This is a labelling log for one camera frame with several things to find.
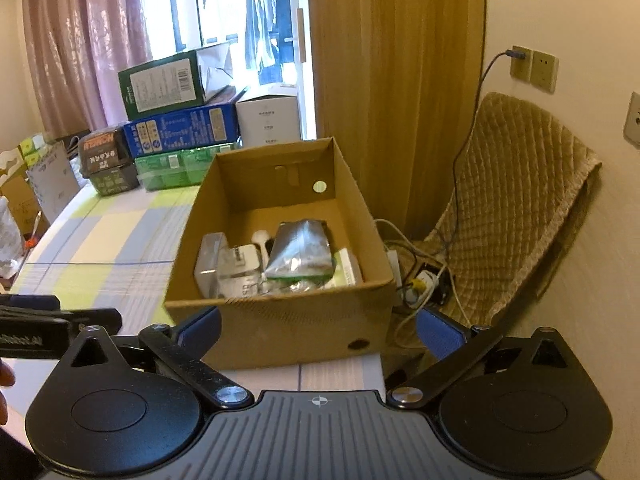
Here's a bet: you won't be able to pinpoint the white power adapter plug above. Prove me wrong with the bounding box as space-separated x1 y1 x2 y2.
217 244 262 278

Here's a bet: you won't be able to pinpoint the white green medicine box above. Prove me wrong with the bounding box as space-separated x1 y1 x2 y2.
323 248 363 289

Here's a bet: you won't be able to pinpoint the silver foil bag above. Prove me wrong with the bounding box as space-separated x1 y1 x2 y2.
264 219 334 281

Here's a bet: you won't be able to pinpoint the clear box blue label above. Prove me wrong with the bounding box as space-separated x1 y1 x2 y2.
194 232 228 299

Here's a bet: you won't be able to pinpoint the cream plastic spoon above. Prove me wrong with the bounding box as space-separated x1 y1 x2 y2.
252 230 271 268

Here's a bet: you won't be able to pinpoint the person hand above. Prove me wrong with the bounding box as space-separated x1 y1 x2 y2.
0 358 16 426

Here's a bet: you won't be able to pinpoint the crumpled plastic bag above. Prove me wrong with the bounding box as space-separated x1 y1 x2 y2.
0 196 24 280

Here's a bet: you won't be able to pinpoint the white power strip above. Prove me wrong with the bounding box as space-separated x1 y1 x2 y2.
404 269 442 308

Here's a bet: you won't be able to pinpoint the checked tablecloth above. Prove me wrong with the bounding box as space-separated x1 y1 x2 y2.
1 184 385 416

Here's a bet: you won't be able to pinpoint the brown cardboard hanger box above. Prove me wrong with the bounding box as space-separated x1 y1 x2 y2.
0 148 49 238

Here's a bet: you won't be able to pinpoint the grey cardboard sheet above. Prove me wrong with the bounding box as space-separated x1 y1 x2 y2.
27 142 80 224

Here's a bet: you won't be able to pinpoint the green tissue boxes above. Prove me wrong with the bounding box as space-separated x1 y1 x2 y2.
18 133 54 168

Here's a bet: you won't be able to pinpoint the dark instant noodle bowl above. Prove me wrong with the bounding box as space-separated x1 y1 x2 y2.
78 125 140 197

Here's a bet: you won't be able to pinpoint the quilted brown chair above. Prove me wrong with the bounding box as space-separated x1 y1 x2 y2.
413 92 602 327

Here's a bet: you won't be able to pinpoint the green tissue pack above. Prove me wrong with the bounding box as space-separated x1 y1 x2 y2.
134 142 240 191

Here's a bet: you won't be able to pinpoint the blue carton box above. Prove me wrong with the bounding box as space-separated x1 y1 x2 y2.
124 102 239 158

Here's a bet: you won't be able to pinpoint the dark green carton box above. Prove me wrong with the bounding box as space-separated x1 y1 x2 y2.
118 42 233 120

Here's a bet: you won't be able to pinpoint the white paper box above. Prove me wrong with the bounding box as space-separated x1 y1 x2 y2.
235 94 302 148

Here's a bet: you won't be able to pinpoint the pink curtain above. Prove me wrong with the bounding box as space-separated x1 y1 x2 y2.
23 0 151 139

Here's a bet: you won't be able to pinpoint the brown wooden wardrobe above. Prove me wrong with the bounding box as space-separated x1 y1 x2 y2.
309 0 486 240

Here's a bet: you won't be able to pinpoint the wall power socket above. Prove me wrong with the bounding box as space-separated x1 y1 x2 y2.
508 46 559 94

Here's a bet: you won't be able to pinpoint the black wall charger cable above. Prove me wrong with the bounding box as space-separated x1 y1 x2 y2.
429 48 526 281

